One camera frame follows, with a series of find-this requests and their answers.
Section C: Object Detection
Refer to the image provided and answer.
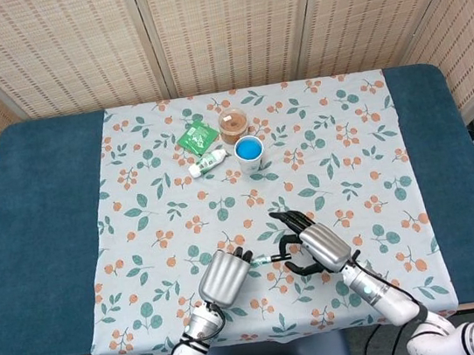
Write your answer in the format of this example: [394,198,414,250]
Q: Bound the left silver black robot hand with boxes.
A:
[192,243,261,312]

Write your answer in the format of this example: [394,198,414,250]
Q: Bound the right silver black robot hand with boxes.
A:
[268,201,357,282]

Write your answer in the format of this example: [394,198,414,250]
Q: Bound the green white marker pen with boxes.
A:
[247,254,275,268]

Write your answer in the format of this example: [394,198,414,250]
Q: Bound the floral print tablecloth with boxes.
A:
[55,62,461,355]

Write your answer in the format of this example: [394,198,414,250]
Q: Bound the white paper cup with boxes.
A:
[232,134,268,177]

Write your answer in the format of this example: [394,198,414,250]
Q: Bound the white bottle green label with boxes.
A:
[185,146,232,180]

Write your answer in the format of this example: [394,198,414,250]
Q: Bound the green foil packet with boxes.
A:
[173,116,223,159]

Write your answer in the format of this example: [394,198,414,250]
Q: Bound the clear jar brown contents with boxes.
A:
[215,106,253,148]

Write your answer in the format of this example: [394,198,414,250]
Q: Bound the dark blue table cover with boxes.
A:
[0,56,474,355]

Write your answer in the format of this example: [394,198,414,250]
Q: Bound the woven bamboo folding screen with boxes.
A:
[0,0,474,191]

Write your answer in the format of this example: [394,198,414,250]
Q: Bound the black floor cable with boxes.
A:
[359,322,389,355]

